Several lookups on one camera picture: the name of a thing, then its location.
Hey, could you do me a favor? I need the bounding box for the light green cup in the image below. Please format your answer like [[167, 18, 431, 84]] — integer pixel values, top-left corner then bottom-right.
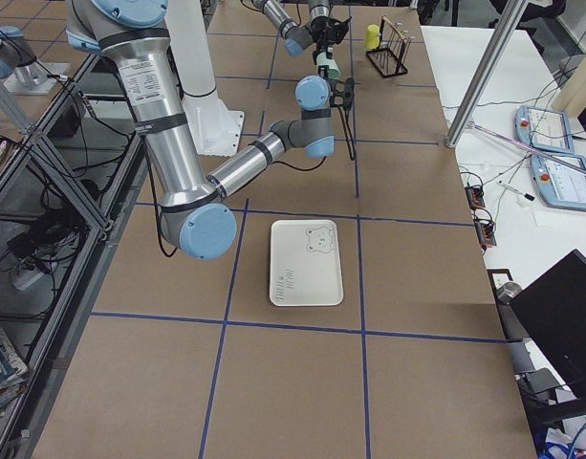
[[316, 53, 340, 79]]

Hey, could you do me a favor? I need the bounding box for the lower teach pendant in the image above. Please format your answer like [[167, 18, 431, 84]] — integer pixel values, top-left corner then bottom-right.
[[531, 154, 586, 211]]

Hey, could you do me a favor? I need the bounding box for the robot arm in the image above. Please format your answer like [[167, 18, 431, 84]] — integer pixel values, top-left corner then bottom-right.
[[252, 0, 351, 57], [67, 1, 349, 260]]

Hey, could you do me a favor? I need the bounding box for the black wire cup rack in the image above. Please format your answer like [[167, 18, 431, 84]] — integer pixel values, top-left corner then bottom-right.
[[365, 15, 415, 78]]

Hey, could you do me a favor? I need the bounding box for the aluminium frame post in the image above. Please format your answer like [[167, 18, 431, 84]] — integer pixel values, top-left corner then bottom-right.
[[445, 0, 530, 148]]

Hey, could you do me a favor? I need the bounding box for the upper teach pendant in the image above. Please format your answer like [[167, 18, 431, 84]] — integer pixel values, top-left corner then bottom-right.
[[515, 105, 575, 154]]

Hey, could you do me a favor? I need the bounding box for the yellow cup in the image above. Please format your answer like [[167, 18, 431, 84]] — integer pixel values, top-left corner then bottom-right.
[[364, 24, 380, 51]]

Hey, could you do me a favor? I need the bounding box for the black laptop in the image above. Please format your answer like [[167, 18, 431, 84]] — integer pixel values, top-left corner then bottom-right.
[[510, 250, 586, 398]]

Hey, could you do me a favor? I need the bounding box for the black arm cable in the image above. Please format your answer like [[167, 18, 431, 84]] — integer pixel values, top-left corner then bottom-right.
[[337, 105, 357, 162]]

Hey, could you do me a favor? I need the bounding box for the white bear serving tray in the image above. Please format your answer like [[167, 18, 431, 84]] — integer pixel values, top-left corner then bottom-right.
[[270, 219, 344, 307]]

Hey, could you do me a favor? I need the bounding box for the teach pendant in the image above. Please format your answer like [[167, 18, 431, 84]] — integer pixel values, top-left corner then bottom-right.
[[531, 154, 586, 211], [515, 105, 575, 154]]

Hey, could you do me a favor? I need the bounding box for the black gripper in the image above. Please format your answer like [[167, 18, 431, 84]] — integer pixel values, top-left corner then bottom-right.
[[328, 77, 356, 109], [313, 16, 351, 54]]

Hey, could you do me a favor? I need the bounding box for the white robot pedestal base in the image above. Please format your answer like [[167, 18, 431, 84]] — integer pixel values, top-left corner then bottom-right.
[[165, 0, 245, 157]]

